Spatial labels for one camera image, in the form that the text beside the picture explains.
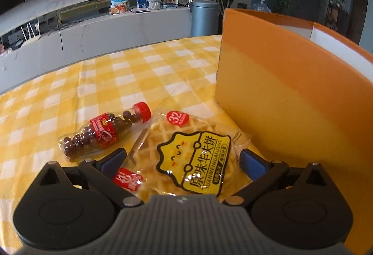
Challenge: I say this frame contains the chocolate ball cola bottle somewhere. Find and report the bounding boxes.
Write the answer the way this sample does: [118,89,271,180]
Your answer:
[58,102,152,162]

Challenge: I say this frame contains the yellow waffle snack bag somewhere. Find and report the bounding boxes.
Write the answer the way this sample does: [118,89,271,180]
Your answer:
[113,108,252,202]

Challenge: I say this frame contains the orange cardboard box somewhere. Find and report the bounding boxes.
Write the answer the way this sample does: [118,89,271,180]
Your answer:
[215,9,372,254]

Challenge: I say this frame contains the yellow checkered tablecloth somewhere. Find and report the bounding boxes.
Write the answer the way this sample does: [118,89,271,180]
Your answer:
[1,35,235,253]

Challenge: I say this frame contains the white wifi router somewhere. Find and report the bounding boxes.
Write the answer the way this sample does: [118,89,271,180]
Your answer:
[21,19,41,47]

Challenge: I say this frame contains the white marble tv console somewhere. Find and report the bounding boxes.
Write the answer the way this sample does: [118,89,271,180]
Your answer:
[1,8,192,93]

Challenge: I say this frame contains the blue water jug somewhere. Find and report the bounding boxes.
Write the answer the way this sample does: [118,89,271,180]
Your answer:
[251,0,271,13]

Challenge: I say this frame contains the grey metal trash bin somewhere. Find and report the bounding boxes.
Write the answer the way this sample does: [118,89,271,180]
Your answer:
[190,0,220,37]

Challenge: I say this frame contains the blue snack bag on console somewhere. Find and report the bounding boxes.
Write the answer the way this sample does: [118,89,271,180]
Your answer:
[109,0,128,15]

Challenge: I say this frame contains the dark grey cabinet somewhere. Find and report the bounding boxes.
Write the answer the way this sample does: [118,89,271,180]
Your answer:
[286,0,321,22]

